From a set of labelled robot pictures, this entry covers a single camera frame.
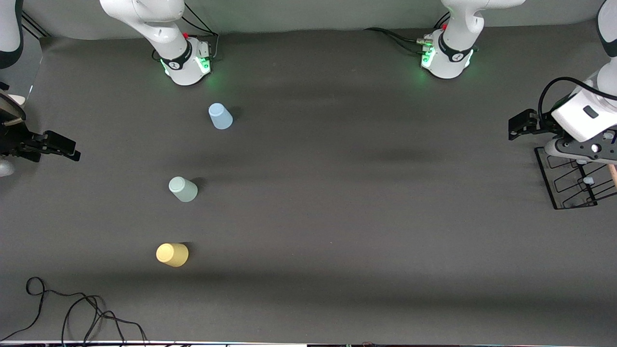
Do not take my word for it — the pale green plastic cup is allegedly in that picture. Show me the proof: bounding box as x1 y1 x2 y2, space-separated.
168 176 199 203

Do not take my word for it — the black arm base cable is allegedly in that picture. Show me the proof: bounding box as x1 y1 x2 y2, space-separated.
182 2 221 62
364 13 452 55

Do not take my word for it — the dark grey table cloth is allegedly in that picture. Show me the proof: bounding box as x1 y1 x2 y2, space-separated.
0 19 617 346

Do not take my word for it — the black wire cup holder rack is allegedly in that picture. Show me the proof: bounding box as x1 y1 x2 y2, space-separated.
534 147 617 211

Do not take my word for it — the black right arm base cable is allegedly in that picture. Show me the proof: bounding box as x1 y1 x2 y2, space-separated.
182 2 221 62

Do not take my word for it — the thin black loose cable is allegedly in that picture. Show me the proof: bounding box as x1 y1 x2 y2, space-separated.
0 276 148 344

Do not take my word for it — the yellow plastic cup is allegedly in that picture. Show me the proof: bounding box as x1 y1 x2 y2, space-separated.
155 242 190 268

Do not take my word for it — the black frame bar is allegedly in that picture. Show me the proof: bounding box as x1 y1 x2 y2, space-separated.
21 13 50 39

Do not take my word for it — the black left arm base cable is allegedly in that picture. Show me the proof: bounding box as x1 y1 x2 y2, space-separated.
364 13 452 55

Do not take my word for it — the light blue plastic cup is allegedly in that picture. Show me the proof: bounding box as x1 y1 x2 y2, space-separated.
208 102 234 131

